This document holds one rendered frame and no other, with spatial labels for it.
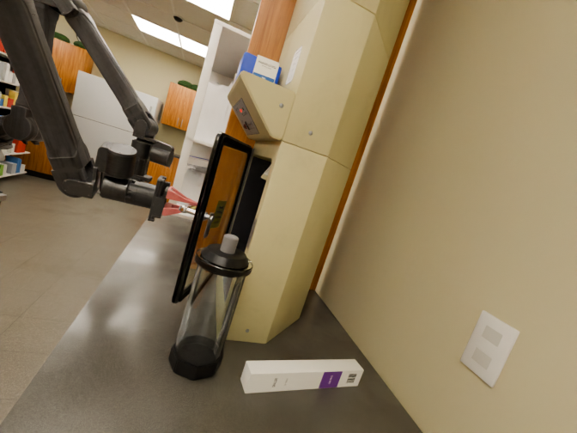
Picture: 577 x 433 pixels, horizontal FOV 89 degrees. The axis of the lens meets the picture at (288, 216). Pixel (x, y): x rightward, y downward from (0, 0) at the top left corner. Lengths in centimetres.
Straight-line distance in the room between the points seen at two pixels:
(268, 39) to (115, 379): 93
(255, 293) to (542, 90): 72
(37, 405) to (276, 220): 48
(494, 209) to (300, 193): 40
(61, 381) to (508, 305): 77
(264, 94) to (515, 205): 53
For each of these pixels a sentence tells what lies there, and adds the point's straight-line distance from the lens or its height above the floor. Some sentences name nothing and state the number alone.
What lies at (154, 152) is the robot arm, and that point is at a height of 128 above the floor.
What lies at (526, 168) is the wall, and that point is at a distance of 73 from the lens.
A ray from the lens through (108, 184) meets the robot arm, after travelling 75.
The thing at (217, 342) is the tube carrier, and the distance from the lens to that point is 61.
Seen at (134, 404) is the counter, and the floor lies 94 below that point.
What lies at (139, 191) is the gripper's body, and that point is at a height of 121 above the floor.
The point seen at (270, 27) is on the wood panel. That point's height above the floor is 175.
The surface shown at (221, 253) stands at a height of 118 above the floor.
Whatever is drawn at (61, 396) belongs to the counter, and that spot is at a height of 94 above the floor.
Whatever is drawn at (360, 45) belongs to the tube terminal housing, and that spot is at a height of 164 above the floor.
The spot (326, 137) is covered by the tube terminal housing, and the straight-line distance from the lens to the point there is 66.
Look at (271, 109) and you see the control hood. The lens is 62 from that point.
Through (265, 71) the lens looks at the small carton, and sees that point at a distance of 71.
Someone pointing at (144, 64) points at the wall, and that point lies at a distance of 636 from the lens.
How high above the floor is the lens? 136
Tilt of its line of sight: 9 degrees down
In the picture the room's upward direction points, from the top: 18 degrees clockwise
